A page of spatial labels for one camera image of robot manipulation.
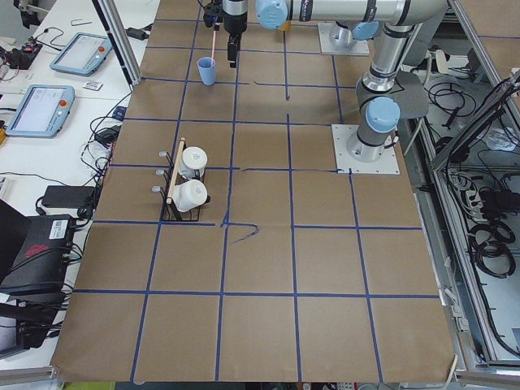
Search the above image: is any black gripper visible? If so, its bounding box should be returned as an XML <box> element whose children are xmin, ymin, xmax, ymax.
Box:
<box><xmin>223</xmin><ymin>14</ymin><xmax>247</xmax><ymax>68</ymax></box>

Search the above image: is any pink chopstick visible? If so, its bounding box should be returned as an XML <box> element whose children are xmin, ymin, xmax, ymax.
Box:
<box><xmin>210</xmin><ymin>29</ymin><xmax>217</xmax><ymax>66</ymax></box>

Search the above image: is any light blue plastic cup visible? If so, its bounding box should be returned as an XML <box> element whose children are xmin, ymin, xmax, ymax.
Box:
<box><xmin>197</xmin><ymin>57</ymin><xmax>216</xmax><ymax>86</ymax></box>

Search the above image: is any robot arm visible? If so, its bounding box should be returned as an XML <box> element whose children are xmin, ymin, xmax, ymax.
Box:
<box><xmin>255</xmin><ymin>1</ymin><xmax>446</xmax><ymax>147</ymax></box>
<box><xmin>222</xmin><ymin>0</ymin><xmax>248</xmax><ymax>68</ymax></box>

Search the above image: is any white mug far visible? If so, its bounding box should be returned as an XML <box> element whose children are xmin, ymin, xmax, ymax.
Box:
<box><xmin>179</xmin><ymin>146</ymin><xmax>208</xmax><ymax>180</ymax></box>

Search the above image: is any white mug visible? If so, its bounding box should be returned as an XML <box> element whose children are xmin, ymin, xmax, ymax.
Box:
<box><xmin>173</xmin><ymin>180</ymin><xmax>210</xmax><ymax>212</ymax></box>
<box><xmin>179</xmin><ymin>146</ymin><xmax>208</xmax><ymax>180</ymax></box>

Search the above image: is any far teach pendant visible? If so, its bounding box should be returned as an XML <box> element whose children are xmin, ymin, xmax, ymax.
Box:
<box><xmin>50</xmin><ymin>32</ymin><xmax>112</xmax><ymax>76</ymax></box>

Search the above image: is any teach pendant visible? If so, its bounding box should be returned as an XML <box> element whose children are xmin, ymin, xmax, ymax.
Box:
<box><xmin>6</xmin><ymin>84</ymin><xmax>76</xmax><ymax>138</ymax></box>
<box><xmin>50</xmin><ymin>32</ymin><xmax>112</xmax><ymax>76</ymax></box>

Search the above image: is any white mug near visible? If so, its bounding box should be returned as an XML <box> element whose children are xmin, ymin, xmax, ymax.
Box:
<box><xmin>173</xmin><ymin>180</ymin><xmax>210</xmax><ymax>212</ymax></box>

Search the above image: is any near teach pendant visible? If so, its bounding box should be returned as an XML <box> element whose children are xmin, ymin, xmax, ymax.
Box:
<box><xmin>6</xmin><ymin>84</ymin><xmax>76</xmax><ymax>138</ymax></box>

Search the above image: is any black power adapter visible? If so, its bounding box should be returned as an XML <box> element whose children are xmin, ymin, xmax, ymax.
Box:
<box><xmin>41</xmin><ymin>185</ymin><xmax>94</xmax><ymax>208</ymax></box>

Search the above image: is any black computer box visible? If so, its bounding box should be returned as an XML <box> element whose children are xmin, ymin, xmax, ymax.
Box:
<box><xmin>1</xmin><ymin>201</ymin><xmax>76</xmax><ymax>296</ymax></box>

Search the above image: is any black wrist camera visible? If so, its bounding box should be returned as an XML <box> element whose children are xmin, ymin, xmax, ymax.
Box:
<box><xmin>202</xmin><ymin>0</ymin><xmax>223</xmax><ymax>31</ymax></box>

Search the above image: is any aluminium frame post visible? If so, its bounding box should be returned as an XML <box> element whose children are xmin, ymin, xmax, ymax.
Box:
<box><xmin>92</xmin><ymin>0</ymin><xmax>141</xmax><ymax>86</ymax></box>

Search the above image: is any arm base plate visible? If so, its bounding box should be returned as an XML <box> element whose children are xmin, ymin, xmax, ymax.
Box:
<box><xmin>331</xmin><ymin>124</ymin><xmax>400</xmax><ymax>175</ymax></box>
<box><xmin>318</xmin><ymin>22</ymin><xmax>370</xmax><ymax>57</ymax></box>

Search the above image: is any black wire mug rack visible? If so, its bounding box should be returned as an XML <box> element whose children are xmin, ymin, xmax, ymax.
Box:
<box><xmin>164</xmin><ymin>146</ymin><xmax>210</xmax><ymax>220</ymax></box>

